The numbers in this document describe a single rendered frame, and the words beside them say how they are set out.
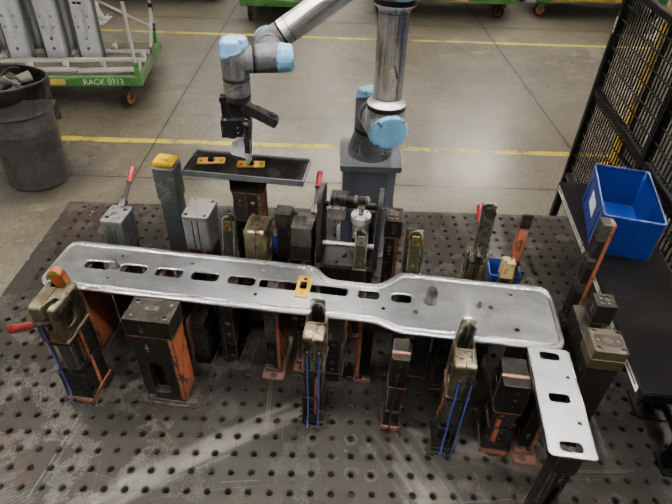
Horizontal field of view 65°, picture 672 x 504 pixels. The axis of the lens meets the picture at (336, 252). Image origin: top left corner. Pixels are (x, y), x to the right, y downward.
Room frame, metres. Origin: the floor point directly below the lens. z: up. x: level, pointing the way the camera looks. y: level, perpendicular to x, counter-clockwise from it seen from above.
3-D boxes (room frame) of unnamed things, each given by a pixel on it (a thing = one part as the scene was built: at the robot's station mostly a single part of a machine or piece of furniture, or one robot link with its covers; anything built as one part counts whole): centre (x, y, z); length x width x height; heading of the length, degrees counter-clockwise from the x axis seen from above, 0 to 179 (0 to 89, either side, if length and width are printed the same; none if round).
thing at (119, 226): (1.27, 0.65, 0.88); 0.11 x 0.10 x 0.36; 174
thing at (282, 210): (1.27, 0.16, 0.90); 0.05 x 0.05 x 0.40; 84
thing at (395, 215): (1.24, -0.16, 0.91); 0.07 x 0.05 x 0.42; 174
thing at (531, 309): (1.04, 0.10, 1.00); 1.38 x 0.22 x 0.02; 84
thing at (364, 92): (1.63, -0.10, 1.27); 0.13 x 0.12 x 0.14; 13
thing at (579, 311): (0.96, -0.64, 0.85); 0.12 x 0.03 x 0.30; 174
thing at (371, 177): (1.63, -0.10, 0.90); 0.21 x 0.21 x 0.40; 1
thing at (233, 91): (1.41, 0.29, 1.40); 0.08 x 0.08 x 0.05
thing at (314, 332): (0.86, 0.04, 0.87); 0.12 x 0.09 x 0.35; 174
